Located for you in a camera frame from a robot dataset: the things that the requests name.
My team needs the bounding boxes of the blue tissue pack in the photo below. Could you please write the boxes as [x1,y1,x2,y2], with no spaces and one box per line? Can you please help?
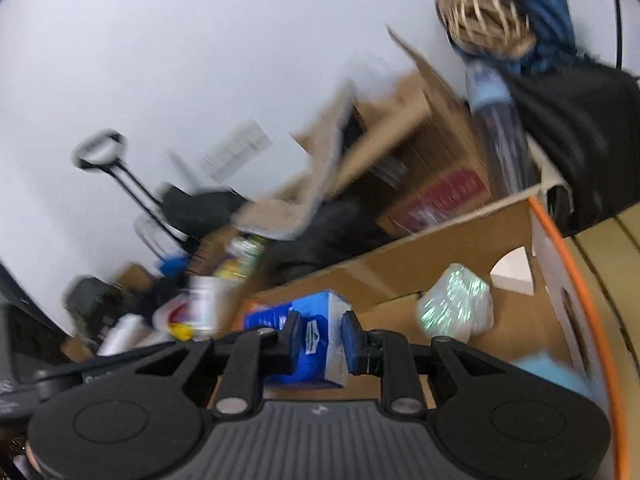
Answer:
[243,290,352,389]

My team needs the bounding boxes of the iridescent glitter plastic bag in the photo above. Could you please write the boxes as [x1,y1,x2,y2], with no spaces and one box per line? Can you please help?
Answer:
[416,263,494,342]

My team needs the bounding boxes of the small open cardboard box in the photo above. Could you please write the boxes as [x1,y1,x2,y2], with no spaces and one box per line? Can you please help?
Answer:
[188,226,268,339]

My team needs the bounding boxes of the dark green backpack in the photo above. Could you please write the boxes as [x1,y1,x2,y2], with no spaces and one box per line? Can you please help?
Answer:
[64,276,124,332]

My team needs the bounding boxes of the white plastic bottle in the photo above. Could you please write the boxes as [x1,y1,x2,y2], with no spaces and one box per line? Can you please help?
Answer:
[96,313,149,356]

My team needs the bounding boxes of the black folded garment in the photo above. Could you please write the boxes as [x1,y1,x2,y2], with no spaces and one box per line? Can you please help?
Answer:
[262,197,394,286]

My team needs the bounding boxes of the beige fleece mat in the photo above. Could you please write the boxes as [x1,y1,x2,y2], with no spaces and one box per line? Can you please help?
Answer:
[231,81,355,240]

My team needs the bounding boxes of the white wedge sponge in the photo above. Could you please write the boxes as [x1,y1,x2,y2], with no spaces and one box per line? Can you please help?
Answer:
[489,246,534,296]

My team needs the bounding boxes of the orange-rimmed cardboard tray box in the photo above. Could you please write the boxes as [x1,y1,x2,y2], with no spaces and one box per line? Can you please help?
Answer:
[221,197,631,479]

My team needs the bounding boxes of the black bag on trolley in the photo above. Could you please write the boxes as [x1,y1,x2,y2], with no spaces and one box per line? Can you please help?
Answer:
[160,185,246,238]

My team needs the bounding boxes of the light blue plush toy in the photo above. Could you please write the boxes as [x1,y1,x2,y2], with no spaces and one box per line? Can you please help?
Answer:
[511,352,593,400]

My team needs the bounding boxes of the large brown cardboard box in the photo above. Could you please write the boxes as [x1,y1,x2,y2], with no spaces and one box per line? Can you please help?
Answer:
[324,32,491,236]

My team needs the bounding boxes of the blue-capped water bottle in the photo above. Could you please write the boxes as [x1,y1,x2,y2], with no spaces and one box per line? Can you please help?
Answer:
[465,61,536,198]

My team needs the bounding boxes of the woven rattan ball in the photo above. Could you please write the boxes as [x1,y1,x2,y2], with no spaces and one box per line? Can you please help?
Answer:
[435,0,537,60]

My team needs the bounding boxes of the dark blue satin cloth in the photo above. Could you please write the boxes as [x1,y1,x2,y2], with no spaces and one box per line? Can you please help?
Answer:
[446,0,590,75]

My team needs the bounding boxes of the white wall socket panel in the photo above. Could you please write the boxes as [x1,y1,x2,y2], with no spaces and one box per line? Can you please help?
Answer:
[203,119,272,182]

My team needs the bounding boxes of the black trolley handle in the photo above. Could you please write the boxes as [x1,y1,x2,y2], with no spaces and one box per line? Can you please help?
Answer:
[70,129,198,259]

